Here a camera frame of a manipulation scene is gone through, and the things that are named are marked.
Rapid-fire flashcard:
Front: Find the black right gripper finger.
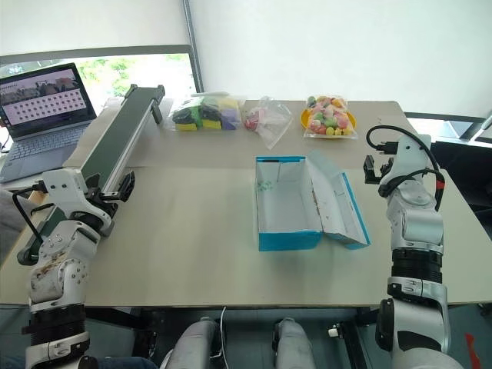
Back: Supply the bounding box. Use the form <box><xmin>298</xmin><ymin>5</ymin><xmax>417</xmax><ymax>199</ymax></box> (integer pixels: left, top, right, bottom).
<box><xmin>363</xmin><ymin>155</ymin><xmax>382</xmax><ymax>185</ymax></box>

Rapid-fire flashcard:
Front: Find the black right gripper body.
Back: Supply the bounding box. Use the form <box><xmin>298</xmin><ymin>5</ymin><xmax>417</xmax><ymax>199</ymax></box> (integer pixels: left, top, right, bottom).
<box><xmin>377</xmin><ymin>158</ymin><xmax>396</xmax><ymax>196</ymax></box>

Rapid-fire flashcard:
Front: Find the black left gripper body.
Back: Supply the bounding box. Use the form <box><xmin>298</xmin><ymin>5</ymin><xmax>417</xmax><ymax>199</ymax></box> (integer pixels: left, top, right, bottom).
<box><xmin>81</xmin><ymin>179</ymin><xmax>119</xmax><ymax>223</ymax></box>

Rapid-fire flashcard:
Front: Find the green conveyor belt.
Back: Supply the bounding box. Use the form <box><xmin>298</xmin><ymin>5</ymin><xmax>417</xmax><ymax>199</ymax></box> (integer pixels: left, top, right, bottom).
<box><xmin>16</xmin><ymin>83</ymin><xmax>167</xmax><ymax>267</ymax></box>

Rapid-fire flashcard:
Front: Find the blue cardboard box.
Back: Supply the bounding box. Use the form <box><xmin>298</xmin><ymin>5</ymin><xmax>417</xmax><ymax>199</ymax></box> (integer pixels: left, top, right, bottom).
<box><xmin>254</xmin><ymin>149</ymin><xmax>373</xmax><ymax>253</ymax></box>

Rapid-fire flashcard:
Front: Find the bag of colourful candy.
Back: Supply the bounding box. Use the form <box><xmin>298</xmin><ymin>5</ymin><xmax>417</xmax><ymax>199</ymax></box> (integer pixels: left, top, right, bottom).
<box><xmin>304</xmin><ymin>95</ymin><xmax>360</xmax><ymax>140</ymax></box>

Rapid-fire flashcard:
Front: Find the silver laptop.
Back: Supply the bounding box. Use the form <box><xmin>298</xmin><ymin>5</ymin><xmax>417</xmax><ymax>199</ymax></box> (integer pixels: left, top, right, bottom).
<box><xmin>0</xmin><ymin>62</ymin><xmax>98</xmax><ymax>184</ymax></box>

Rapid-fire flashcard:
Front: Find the black side desk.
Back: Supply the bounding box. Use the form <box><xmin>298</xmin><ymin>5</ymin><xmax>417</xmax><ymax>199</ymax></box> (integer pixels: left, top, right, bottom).
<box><xmin>403</xmin><ymin>110</ymin><xmax>492</xmax><ymax>218</ymax></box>

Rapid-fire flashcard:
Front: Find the yellow plate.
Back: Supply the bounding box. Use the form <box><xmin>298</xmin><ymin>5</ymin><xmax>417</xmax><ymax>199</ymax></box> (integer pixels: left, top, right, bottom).
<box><xmin>300</xmin><ymin>107</ymin><xmax>359</xmax><ymax>141</ymax></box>

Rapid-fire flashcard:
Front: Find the bag of colourful sponges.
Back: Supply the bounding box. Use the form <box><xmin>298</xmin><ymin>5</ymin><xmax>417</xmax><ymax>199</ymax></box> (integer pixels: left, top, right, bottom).
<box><xmin>168</xmin><ymin>94</ymin><xmax>246</xmax><ymax>134</ymax></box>

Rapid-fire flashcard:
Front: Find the clear bag of pink sweets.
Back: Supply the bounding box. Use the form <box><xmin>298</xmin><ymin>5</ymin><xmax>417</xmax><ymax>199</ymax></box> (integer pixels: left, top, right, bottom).
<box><xmin>243</xmin><ymin>95</ymin><xmax>295</xmax><ymax>151</ymax></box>

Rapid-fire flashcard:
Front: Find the grey robot left leg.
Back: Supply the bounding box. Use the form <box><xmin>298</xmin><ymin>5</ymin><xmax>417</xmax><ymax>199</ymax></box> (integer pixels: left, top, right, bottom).
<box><xmin>158</xmin><ymin>317</ymin><xmax>221</xmax><ymax>369</ymax></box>

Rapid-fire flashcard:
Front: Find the grey robot leg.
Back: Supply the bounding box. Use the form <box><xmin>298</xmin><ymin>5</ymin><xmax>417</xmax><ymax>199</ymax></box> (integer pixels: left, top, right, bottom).
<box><xmin>273</xmin><ymin>317</ymin><xmax>317</xmax><ymax>369</ymax></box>
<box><xmin>158</xmin><ymin>317</ymin><xmax>221</xmax><ymax>369</ymax></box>

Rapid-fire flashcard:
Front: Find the grey robot right leg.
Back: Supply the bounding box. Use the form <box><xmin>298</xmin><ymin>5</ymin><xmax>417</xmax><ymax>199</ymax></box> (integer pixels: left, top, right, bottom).
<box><xmin>273</xmin><ymin>317</ymin><xmax>317</xmax><ymax>369</ymax></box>

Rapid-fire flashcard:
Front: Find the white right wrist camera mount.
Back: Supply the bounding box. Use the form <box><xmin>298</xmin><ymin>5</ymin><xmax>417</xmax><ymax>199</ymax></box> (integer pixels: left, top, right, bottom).
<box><xmin>384</xmin><ymin>133</ymin><xmax>433</xmax><ymax>186</ymax></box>

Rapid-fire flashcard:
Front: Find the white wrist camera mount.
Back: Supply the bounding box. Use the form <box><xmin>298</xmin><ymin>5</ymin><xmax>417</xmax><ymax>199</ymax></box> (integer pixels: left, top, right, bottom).
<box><xmin>40</xmin><ymin>168</ymin><xmax>86</xmax><ymax>207</ymax></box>
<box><xmin>384</xmin><ymin>133</ymin><xmax>433</xmax><ymax>186</ymax></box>

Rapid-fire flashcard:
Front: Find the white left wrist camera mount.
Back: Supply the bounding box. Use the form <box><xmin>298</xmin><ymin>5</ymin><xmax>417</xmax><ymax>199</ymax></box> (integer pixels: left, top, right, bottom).
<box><xmin>40</xmin><ymin>168</ymin><xmax>86</xmax><ymax>207</ymax></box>

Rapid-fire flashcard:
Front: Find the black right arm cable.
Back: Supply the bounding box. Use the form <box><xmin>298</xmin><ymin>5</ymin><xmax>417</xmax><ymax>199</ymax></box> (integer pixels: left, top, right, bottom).
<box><xmin>365</xmin><ymin>125</ymin><xmax>447</xmax><ymax>213</ymax></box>

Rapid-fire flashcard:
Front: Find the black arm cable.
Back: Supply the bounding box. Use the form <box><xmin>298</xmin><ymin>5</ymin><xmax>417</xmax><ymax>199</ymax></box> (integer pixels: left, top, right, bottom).
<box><xmin>11</xmin><ymin>183</ymin><xmax>52</xmax><ymax>247</ymax></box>
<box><xmin>365</xmin><ymin>125</ymin><xmax>447</xmax><ymax>213</ymax></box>

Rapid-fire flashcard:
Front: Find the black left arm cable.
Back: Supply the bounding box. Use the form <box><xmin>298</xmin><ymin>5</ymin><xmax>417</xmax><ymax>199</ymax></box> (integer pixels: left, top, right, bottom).
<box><xmin>11</xmin><ymin>183</ymin><xmax>52</xmax><ymax>247</ymax></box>

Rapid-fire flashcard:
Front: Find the grey window frame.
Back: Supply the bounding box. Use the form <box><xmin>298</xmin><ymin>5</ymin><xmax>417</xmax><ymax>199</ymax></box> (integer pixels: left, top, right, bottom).
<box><xmin>0</xmin><ymin>0</ymin><xmax>206</xmax><ymax>98</ymax></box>

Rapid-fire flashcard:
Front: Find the white hanging cable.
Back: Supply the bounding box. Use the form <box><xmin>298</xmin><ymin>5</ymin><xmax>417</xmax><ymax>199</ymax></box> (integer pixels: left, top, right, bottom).
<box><xmin>214</xmin><ymin>305</ymin><xmax>228</xmax><ymax>361</ymax></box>

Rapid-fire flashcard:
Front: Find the black table frame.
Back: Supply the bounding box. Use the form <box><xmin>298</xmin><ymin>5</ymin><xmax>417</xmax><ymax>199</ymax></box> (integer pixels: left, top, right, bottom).
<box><xmin>85</xmin><ymin>306</ymin><xmax>381</xmax><ymax>369</ymax></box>

